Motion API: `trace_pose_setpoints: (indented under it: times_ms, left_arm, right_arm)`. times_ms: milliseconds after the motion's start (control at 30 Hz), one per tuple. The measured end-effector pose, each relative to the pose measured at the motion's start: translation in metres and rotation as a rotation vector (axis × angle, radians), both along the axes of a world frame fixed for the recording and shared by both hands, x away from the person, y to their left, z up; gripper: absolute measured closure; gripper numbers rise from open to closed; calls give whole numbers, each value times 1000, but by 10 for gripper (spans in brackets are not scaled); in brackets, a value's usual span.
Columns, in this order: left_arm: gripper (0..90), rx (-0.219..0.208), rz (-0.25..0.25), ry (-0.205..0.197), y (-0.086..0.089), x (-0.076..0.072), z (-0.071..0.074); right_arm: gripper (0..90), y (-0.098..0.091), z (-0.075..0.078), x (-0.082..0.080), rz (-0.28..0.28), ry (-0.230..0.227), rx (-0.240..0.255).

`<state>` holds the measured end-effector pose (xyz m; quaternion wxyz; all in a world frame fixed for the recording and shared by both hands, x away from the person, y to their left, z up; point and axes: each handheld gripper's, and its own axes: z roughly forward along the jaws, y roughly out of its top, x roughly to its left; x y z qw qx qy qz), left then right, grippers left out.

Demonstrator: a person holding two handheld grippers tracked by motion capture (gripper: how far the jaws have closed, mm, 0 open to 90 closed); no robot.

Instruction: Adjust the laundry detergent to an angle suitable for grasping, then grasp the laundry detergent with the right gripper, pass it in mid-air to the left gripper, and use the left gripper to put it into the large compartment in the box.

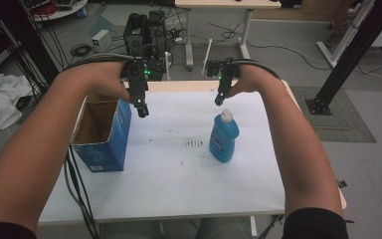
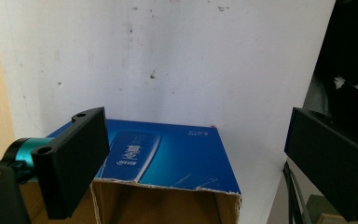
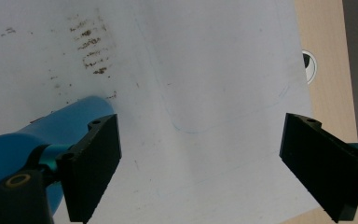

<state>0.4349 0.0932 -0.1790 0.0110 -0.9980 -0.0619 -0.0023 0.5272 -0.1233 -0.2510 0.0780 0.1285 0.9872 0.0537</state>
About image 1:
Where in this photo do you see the grey left gripper cable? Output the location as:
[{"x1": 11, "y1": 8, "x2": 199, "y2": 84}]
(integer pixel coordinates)
[{"x1": 62, "y1": 53, "x2": 137, "y2": 73}]

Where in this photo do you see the black equipment rack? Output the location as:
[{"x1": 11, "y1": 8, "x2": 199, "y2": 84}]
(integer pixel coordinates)
[{"x1": 0, "y1": 0, "x2": 60, "y2": 86}]

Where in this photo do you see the white desk with wooden top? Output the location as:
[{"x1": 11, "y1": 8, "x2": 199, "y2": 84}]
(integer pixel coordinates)
[{"x1": 174, "y1": 0, "x2": 283, "y2": 70}]

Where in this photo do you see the person's right hand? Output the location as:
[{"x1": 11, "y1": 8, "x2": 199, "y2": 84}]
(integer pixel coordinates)
[{"x1": 227, "y1": 64, "x2": 275, "y2": 100}]

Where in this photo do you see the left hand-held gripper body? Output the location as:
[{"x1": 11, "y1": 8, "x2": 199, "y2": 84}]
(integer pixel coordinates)
[{"x1": 122, "y1": 58, "x2": 150, "y2": 108}]

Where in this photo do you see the black cable under table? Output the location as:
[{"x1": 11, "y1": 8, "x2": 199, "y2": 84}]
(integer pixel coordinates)
[{"x1": 258, "y1": 214, "x2": 286, "y2": 239}]

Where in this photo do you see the blue cardboard box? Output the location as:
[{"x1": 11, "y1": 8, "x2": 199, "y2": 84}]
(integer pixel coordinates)
[{"x1": 70, "y1": 94, "x2": 132, "y2": 173}]

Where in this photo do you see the blue bottle with white cap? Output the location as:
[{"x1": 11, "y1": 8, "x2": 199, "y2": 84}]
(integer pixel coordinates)
[{"x1": 208, "y1": 109, "x2": 241, "y2": 164}]

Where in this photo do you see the black aluminium post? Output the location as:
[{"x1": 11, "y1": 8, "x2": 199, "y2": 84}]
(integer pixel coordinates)
[{"x1": 304, "y1": 0, "x2": 382, "y2": 117}]

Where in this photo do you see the round white table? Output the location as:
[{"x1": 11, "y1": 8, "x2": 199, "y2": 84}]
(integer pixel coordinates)
[{"x1": 29, "y1": 0, "x2": 90, "y2": 23}]

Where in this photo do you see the person's left black sleeve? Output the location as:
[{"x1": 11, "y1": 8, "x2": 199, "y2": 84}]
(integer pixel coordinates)
[{"x1": 0, "y1": 221, "x2": 38, "y2": 239}]

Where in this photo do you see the white router antenna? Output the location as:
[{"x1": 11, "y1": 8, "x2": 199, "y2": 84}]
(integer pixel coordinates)
[
  {"x1": 164, "y1": 51, "x2": 173, "y2": 82},
  {"x1": 201, "y1": 38, "x2": 214, "y2": 76}
]

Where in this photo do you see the long black floor cable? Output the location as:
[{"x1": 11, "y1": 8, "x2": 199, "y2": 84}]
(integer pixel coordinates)
[{"x1": 208, "y1": 21, "x2": 333, "y2": 72}]

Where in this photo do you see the grey right gripper cable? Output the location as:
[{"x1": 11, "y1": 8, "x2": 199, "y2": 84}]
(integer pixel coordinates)
[{"x1": 231, "y1": 58, "x2": 282, "y2": 81}]

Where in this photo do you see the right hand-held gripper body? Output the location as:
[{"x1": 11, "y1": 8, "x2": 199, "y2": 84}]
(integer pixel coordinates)
[{"x1": 206, "y1": 58, "x2": 241, "y2": 98}]

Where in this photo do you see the white cloth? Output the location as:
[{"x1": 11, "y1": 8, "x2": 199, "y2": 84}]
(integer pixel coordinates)
[{"x1": 0, "y1": 72, "x2": 35, "y2": 134}]

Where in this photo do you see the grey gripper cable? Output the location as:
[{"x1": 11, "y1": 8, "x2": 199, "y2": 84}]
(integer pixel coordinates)
[
  {"x1": 62, "y1": 53, "x2": 137, "y2": 73},
  {"x1": 231, "y1": 58, "x2": 282, "y2": 81}
]

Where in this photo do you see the person's black sleeve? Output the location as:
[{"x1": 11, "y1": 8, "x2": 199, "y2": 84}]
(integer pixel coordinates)
[
  {"x1": 0, "y1": 221, "x2": 38, "y2": 239},
  {"x1": 281, "y1": 207, "x2": 350, "y2": 239}
]

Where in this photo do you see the white paper table cover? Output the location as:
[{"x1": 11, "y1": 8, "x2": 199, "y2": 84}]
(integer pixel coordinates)
[{"x1": 38, "y1": 90, "x2": 287, "y2": 224}]

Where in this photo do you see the coiled black cable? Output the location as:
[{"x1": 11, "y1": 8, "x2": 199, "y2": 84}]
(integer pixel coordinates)
[{"x1": 70, "y1": 43, "x2": 95, "y2": 58}]

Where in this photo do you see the grey floor mat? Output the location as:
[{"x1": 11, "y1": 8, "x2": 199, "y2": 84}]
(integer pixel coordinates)
[{"x1": 289, "y1": 86, "x2": 378, "y2": 144}]

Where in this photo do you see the small white device box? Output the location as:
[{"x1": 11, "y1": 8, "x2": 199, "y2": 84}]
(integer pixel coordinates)
[{"x1": 91, "y1": 29, "x2": 113, "y2": 53}]

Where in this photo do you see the white metal stand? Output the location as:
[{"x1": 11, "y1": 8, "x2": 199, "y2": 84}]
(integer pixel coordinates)
[{"x1": 315, "y1": 0, "x2": 376, "y2": 70}]

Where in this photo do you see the bundle of black hanging cables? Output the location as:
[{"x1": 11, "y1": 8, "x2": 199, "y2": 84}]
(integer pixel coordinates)
[{"x1": 64, "y1": 147, "x2": 101, "y2": 239}]

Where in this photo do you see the person's left hand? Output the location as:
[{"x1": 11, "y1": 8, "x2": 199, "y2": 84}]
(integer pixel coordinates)
[{"x1": 76, "y1": 60, "x2": 133, "y2": 103}]

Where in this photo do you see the person's right black sleeve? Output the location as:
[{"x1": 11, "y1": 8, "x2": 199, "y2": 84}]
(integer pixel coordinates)
[{"x1": 281, "y1": 207, "x2": 350, "y2": 239}]

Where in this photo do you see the black computer tower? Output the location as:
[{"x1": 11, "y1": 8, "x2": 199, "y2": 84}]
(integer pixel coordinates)
[{"x1": 122, "y1": 11, "x2": 168, "y2": 82}]

